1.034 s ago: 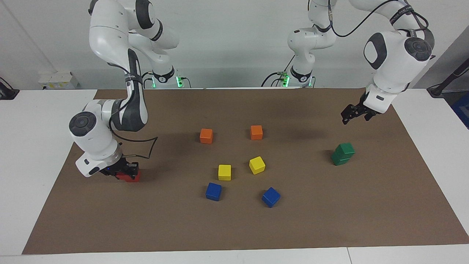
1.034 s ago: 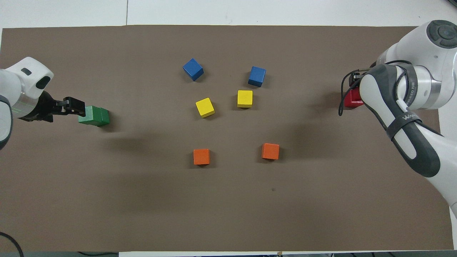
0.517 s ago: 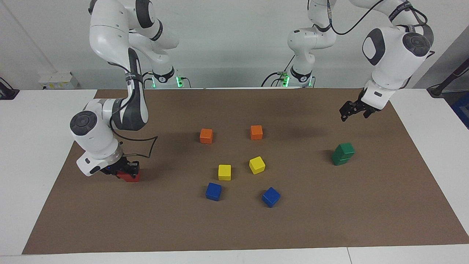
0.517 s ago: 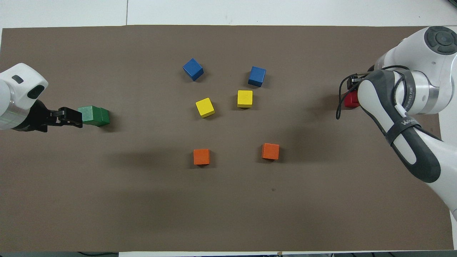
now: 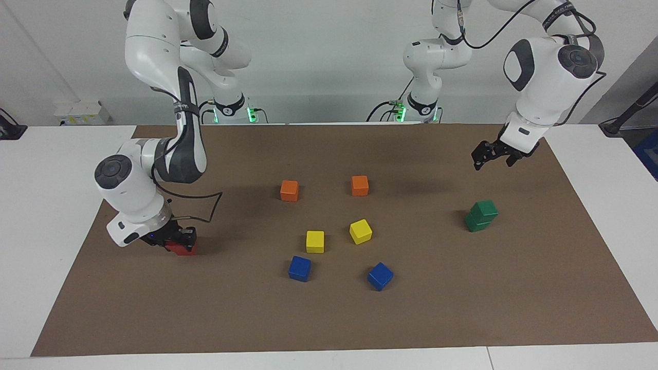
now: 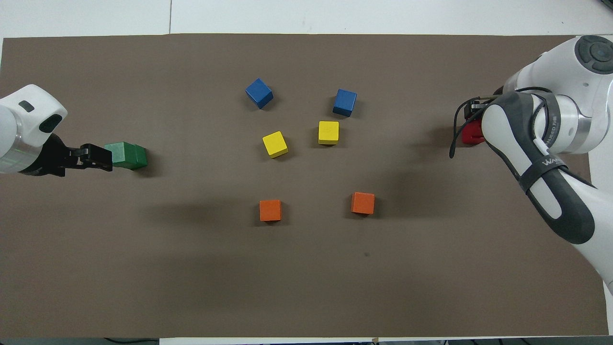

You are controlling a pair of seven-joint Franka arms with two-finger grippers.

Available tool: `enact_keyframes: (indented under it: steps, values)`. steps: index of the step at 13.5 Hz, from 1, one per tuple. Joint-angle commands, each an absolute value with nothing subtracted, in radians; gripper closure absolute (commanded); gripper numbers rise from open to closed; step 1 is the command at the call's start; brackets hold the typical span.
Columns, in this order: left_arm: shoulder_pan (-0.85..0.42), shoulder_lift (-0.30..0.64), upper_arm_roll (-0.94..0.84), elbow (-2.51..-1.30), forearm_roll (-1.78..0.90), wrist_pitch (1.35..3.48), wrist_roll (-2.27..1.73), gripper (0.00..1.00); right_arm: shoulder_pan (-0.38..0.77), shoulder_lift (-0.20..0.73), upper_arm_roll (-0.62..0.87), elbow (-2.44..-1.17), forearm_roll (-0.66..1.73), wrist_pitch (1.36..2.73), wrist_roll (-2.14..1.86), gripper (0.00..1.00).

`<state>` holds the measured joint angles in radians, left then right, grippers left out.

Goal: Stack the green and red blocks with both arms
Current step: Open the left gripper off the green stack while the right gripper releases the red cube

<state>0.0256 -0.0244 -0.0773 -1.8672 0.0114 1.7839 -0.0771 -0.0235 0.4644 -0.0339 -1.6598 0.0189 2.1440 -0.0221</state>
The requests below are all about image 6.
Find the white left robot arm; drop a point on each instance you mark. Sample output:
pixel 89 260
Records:
pixel 24 124

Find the green wooden cube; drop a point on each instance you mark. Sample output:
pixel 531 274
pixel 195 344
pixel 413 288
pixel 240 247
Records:
pixel 119 153
pixel 142 159

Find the blue wooden cube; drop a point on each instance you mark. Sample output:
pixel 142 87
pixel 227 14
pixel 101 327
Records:
pixel 345 102
pixel 259 93

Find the orange wooden cube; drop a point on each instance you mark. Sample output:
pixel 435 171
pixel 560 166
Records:
pixel 270 210
pixel 363 203

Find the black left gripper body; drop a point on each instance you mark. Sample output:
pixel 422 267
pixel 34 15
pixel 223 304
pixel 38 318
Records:
pixel 52 155

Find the brown table mat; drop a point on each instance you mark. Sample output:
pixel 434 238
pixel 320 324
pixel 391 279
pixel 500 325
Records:
pixel 306 268

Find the yellow wooden cube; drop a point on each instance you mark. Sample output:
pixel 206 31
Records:
pixel 328 132
pixel 275 144

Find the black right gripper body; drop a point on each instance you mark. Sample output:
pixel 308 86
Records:
pixel 497 93

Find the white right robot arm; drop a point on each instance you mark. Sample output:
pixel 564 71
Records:
pixel 541 143

